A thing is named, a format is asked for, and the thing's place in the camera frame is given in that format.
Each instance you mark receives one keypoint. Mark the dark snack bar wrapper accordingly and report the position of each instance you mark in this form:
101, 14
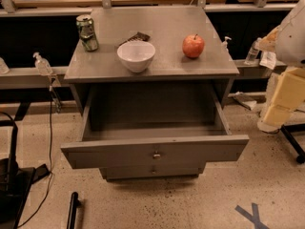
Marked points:
140, 36

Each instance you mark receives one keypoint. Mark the grey bottom drawer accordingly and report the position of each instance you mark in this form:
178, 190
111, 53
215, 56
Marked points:
148, 171

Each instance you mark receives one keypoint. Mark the grey drawer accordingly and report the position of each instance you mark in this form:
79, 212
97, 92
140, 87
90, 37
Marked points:
153, 125
148, 171

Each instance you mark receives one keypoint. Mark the green soda can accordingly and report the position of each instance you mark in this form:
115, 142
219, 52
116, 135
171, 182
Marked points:
87, 36

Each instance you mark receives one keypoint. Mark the black stand base left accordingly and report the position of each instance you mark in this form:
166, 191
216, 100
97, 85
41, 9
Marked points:
15, 183

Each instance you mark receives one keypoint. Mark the clear water bottle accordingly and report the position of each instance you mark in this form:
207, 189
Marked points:
253, 52

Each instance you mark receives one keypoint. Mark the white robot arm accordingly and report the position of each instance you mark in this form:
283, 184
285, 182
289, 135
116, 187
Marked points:
287, 40

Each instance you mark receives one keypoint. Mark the left hand sanitizer bottle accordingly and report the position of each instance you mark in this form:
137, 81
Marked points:
42, 65

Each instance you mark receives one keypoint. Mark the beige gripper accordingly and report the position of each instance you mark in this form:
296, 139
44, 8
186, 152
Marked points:
292, 37

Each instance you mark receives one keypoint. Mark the white bowl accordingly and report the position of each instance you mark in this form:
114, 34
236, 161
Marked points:
136, 56

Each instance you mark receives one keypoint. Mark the grey top drawer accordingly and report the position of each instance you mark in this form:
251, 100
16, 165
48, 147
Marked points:
153, 125

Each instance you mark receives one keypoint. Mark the grey drawer cabinet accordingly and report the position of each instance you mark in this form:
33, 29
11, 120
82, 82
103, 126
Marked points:
167, 27

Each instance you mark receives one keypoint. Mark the red apple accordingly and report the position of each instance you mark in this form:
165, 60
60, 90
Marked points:
193, 45

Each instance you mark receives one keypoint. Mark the white wipe packet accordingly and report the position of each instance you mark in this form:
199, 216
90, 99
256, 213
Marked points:
268, 60

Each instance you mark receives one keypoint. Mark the black bar on floor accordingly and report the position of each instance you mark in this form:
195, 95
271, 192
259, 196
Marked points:
74, 204

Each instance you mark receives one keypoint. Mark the clear bottle far left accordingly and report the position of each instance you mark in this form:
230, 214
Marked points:
3, 66

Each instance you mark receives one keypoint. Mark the small white pump bottle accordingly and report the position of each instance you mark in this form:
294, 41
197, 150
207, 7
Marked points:
225, 43

